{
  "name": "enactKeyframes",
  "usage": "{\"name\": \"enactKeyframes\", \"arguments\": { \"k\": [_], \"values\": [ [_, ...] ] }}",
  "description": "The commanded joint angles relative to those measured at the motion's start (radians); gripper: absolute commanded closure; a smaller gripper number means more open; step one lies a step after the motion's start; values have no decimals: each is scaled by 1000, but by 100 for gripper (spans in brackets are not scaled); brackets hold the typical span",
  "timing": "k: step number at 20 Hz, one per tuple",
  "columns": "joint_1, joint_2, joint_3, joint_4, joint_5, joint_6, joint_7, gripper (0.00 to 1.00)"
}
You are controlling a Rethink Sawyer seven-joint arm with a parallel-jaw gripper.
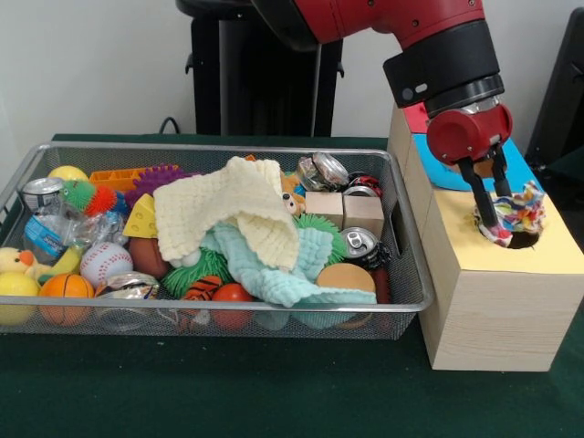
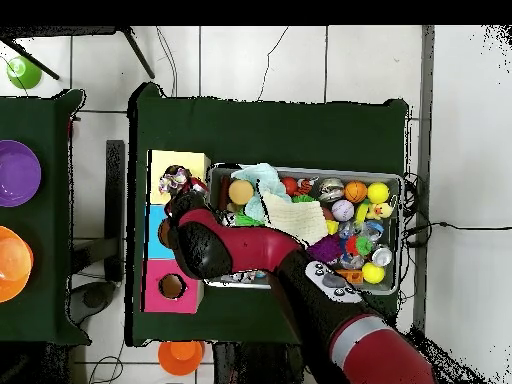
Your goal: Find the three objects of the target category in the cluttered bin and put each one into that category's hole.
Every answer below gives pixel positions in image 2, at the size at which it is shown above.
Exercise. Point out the cream waffle cloth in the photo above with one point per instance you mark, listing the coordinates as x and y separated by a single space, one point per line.
300 218

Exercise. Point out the purple spiky ball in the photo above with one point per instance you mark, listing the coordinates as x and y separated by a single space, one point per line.
324 248

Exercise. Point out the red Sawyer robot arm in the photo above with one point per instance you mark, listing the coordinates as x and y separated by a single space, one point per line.
248 248

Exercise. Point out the black upright panel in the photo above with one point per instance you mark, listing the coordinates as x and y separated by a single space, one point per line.
115 200

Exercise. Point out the silver mesh bin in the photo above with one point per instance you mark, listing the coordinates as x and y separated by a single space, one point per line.
360 176

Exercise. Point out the red orange ball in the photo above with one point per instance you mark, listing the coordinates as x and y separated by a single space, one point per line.
288 186

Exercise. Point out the green cup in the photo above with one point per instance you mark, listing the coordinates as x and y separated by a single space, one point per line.
24 74

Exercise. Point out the orange sponge disc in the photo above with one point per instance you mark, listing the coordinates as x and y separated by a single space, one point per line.
241 192

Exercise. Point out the black tripod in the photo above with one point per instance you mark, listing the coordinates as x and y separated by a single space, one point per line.
138 54

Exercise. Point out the wooden box with three holes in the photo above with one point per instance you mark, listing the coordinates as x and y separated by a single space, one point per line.
188 300

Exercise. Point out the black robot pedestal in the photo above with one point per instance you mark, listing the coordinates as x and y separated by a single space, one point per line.
256 364

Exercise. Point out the white toy baseball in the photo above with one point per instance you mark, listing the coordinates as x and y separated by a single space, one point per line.
342 210

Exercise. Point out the light blue waffle cloth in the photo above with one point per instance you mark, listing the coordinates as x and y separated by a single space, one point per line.
262 178

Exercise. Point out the orange cup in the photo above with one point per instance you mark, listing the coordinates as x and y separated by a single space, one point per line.
180 358

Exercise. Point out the orange bowl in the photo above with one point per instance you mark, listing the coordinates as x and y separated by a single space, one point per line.
12 264

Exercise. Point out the yellow plush duck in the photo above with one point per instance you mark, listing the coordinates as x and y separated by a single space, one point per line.
380 210

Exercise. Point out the yellow ball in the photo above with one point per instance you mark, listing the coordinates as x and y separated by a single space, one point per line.
373 272
378 192

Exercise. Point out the round silver can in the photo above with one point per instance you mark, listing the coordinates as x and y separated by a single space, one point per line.
382 256

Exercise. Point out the colourful fabric knot toy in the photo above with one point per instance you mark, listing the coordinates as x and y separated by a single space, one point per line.
174 180

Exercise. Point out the dark green side tablecloth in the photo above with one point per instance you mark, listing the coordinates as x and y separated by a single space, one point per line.
44 120

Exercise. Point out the orange toy basketball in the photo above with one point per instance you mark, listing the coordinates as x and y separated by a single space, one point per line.
355 192

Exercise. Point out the purple bowl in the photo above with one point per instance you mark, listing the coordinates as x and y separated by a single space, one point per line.
18 174

